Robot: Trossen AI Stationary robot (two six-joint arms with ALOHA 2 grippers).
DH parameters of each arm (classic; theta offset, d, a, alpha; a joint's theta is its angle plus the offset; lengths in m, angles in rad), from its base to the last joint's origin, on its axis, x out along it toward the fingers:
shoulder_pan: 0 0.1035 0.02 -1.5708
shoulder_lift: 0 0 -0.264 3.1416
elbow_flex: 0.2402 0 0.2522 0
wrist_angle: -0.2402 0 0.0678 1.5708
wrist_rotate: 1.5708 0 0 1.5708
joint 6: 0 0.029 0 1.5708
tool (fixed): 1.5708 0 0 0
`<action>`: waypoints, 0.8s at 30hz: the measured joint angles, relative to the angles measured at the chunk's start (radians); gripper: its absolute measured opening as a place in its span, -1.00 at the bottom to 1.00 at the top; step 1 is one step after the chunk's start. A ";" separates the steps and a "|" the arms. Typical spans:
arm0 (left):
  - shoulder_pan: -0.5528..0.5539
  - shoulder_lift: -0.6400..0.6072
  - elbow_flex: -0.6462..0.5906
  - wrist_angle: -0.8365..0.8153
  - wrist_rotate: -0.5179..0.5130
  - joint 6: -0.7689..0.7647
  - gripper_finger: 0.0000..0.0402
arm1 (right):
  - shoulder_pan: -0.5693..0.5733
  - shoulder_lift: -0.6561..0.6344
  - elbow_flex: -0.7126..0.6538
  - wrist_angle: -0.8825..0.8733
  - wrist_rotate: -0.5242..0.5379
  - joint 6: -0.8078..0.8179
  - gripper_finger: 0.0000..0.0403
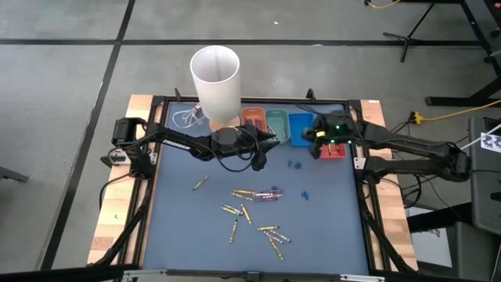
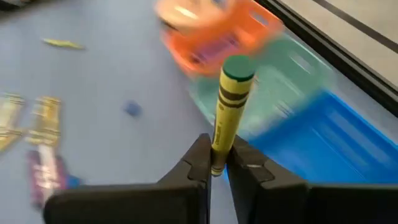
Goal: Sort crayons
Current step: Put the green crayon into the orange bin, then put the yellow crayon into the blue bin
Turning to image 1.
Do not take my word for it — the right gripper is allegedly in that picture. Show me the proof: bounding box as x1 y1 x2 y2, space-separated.
301 110 355 160

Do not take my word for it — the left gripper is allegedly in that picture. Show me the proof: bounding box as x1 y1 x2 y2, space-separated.
231 121 281 157

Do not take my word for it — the blue plastic basket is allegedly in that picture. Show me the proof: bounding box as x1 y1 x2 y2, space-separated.
288 112 316 148

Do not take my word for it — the teal plastic bin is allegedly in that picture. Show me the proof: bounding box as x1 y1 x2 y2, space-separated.
265 108 291 145

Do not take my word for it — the orange plastic bin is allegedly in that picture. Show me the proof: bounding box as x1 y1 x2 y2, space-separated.
240 107 268 134

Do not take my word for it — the red plastic basket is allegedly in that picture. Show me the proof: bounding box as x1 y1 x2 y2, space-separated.
317 140 348 160

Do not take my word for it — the white shade table lamp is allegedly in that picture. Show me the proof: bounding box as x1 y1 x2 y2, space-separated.
189 45 242 133

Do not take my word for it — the blue-grey table mat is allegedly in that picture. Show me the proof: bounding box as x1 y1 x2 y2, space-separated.
141 102 371 275

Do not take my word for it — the black tripod stand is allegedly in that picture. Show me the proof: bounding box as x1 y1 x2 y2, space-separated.
382 2 436 63

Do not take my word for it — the black floor beam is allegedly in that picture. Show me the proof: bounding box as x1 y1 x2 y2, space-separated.
406 201 474 234

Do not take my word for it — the white box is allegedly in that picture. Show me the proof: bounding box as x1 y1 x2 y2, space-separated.
406 207 453 268

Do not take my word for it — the grey cabinet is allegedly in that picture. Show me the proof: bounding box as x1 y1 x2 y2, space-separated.
468 116 501 236

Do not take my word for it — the white marker tag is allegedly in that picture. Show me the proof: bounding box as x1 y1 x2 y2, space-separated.
479 132 501 154

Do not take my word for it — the grey box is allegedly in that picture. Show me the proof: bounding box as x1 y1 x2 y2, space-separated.
445 221 501 282

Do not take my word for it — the black stand foot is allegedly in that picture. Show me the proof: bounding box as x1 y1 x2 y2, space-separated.
0 166 31 184

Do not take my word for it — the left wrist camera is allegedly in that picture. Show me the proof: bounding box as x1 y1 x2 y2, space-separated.
252 151 269 172

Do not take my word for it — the black table frame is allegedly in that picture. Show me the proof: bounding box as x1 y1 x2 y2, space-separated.
92 88 416 275

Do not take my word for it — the clear lamp cord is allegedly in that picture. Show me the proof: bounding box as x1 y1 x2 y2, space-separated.
171 103 207 129

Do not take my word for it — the silver bracket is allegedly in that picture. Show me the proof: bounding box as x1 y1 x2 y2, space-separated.
339 273 387 282
121 268 168 281

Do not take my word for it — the black desk frame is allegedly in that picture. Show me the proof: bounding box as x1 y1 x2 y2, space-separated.
425 0 501 107

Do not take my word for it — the yellow extension cable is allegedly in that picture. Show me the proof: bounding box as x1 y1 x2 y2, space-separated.
421 98 501 122

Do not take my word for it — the yellow floor cable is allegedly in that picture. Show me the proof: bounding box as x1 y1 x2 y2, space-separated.
366 0 402 9

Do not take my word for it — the white cable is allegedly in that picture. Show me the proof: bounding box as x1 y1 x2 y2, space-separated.
463 124 501 149

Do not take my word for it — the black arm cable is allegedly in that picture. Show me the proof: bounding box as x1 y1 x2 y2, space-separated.
98 172 134 207

